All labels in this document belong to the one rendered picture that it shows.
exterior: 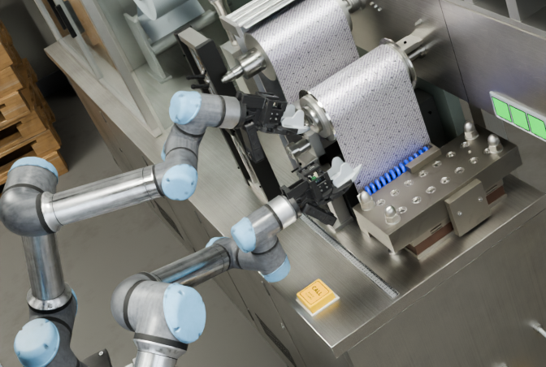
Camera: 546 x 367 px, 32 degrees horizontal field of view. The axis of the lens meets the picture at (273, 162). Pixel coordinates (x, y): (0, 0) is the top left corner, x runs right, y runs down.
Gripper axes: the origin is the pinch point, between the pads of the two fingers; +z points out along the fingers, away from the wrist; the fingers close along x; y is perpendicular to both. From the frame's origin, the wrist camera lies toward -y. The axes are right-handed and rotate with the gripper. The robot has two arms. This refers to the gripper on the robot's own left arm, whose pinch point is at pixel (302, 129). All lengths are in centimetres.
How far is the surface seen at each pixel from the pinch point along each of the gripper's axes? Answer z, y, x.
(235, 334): 58, -112, 91
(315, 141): 4.6, -2.7, -0.3
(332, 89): 2.5, 11.9, -4.1
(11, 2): 31, -52, 378
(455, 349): 40, -43, -33
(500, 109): 30.4, 19.3, -31.2
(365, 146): 14.2, -0.4, -7.6
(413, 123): 26.9, 7.2, -7.8
